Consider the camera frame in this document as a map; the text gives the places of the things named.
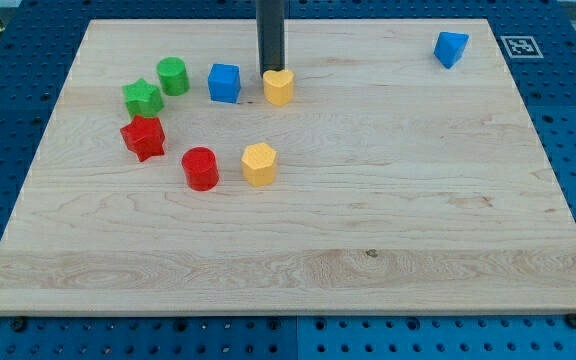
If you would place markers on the blue triangle block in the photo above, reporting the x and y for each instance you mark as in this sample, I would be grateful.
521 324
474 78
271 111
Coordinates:
449 48

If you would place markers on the yellow hexagon block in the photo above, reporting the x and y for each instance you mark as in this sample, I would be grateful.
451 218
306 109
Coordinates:
259 164

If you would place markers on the red cylinder block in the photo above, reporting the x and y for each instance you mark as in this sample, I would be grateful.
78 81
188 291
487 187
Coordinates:
200 168

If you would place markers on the yellow heart block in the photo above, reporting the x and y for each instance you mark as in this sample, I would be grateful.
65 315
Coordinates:
278 86

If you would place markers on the wooden board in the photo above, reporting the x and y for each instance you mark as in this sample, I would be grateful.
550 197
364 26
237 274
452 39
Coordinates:
402 187

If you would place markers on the blue cube block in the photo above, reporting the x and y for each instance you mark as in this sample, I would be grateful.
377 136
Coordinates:
224 83

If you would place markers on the red star block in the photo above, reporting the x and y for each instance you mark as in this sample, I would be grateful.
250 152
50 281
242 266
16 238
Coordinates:
144 136

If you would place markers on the green cylinder block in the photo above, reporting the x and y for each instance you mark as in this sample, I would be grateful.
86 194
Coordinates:
173 77

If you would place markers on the green star block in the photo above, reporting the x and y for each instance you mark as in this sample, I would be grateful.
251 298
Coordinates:
142 98

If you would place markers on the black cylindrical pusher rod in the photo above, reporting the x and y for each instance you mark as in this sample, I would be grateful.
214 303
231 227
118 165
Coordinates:
270 34

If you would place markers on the white fiducial marker tag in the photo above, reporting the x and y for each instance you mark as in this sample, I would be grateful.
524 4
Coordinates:
521 47

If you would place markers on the black bolt left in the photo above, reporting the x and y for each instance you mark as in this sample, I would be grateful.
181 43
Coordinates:
18 324

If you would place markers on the black bolt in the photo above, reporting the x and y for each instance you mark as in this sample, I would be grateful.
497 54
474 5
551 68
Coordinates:
18 324
570 320

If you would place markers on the black bolt right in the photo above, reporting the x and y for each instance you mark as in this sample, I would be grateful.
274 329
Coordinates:
570 320

